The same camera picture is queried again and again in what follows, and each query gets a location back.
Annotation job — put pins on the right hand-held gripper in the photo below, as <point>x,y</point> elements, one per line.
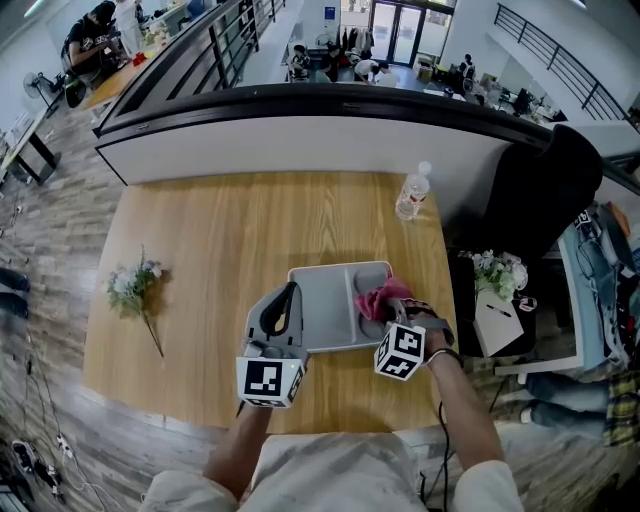
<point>400,352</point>

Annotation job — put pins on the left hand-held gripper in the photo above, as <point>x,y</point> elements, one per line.
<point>262,382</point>

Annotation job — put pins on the pink cloth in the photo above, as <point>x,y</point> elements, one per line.
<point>382,297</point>

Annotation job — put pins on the grey compartment tray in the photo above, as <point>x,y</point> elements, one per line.
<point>322,305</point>

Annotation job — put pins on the person's left forearm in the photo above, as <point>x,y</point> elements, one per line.
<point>240,450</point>

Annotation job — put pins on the person's right forearm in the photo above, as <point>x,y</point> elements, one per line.
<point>465,415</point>

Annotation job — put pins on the person's right hand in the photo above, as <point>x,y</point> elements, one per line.
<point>436,347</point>

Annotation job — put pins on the black marker pen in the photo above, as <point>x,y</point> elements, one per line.
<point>498,310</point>

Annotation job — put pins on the white artificial flower bunch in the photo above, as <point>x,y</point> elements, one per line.
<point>497,277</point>

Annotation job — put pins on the clear plastic water bottle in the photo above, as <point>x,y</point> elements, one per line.
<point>412,192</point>

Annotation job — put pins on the pink and white wristband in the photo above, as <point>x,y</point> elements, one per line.
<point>527,302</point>

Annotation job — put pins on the pale artificial flower bouquet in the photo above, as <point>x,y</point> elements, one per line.
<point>132,287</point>

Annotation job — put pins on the person's white shirt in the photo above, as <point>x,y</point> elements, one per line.
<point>330,475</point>

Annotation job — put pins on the white partition with black top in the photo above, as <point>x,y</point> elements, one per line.
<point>300,145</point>

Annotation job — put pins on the white side desk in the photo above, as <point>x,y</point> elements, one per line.
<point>580,300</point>

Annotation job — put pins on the black office chair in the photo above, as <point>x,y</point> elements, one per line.
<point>540,190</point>

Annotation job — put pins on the device with checkered tag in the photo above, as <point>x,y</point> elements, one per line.
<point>583,218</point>

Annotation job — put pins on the white power strip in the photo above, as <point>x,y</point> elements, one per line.
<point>65,446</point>

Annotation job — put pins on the rack of hanging coats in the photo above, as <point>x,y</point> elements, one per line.
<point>356,39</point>

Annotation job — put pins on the black metal railing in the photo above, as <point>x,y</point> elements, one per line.
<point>220,50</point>
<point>560,50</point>

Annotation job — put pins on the glass entrance door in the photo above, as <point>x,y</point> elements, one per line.
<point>405,30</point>

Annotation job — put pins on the long wooden desk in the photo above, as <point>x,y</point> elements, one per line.
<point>112,82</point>

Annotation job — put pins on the small red block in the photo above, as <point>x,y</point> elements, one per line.
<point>139,59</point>

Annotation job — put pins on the white table with black base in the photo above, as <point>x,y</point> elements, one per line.
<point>30,145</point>

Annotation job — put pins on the pale flower arrangement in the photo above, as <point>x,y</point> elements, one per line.
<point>156,34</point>

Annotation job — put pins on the blue wall sign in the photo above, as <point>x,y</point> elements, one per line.
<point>330,12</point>

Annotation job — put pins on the black pedestal fan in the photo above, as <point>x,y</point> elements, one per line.
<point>35,85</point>

